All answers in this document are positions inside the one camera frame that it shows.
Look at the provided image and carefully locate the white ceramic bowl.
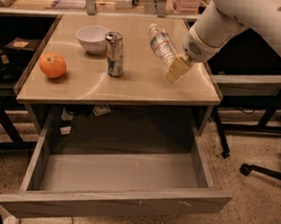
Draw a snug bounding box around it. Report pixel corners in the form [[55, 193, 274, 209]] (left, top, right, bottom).
[[76, 25, 110, 54]]

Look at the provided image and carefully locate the pink stacked plastic bin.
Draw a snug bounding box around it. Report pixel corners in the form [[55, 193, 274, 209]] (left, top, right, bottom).
[[172, 0, 201, 15]]

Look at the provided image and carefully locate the dark box on left shelf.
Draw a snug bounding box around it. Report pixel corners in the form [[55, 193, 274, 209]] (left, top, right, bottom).
[[5, 37, 41, 51]]

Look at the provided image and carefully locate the silver blue drink can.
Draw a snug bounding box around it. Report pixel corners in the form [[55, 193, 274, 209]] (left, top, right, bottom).
[[106, 32, 124, 77]]

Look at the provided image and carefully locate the clear plastic water bottle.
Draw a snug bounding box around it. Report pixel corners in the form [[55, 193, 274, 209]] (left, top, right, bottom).
[[148, 23, 177, 72]]

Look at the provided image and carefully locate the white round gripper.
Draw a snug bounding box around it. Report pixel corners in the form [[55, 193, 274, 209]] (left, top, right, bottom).
[[165, 25, 220, 83]]

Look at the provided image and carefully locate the grey side shelf right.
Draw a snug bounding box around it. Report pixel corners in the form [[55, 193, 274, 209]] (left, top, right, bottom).
[[212, 75, 281, 97]]

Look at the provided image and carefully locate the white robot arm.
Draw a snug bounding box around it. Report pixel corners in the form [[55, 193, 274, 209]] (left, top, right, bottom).
[[165, 0, 281, 83]]

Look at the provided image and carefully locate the orange fruit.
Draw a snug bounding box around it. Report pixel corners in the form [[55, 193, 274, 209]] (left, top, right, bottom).
[[39, 51, 67, 79]]

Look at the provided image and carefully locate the open grey top drawer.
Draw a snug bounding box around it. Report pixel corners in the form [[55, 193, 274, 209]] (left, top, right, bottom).
[[0, 102, 239, 224]]

